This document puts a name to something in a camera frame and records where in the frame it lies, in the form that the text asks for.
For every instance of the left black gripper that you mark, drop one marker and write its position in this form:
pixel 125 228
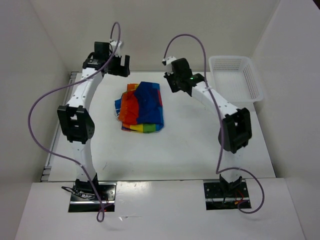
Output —
pixel 120 70

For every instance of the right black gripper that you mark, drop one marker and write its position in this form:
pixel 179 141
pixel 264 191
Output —
pixel 169 76

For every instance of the rainbow striped shorts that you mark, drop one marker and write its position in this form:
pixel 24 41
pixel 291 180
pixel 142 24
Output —
pixel 140 108

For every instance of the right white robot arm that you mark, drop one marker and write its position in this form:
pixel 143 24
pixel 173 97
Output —
pixel 236 129

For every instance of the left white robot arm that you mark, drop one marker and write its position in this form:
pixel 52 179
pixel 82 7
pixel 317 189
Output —
pixel 74 117

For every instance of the white plastic basket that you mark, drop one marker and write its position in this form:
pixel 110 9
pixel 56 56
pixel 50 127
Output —
pixel 235 78

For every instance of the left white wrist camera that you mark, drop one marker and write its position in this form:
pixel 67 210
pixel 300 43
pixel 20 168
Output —
pixel 115 47

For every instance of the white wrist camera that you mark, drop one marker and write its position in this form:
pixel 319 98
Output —
pixel 167 62
pixel 115 47

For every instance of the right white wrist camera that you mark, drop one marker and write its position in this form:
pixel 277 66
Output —
pixel 167 62

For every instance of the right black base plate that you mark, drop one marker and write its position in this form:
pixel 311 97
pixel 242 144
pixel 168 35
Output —
pixel 215 199

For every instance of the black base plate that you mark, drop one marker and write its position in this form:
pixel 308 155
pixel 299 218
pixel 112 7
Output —
pixel 86 202
pixel 215 199

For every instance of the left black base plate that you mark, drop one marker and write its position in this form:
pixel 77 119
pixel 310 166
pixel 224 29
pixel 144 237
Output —
pixel 86 202

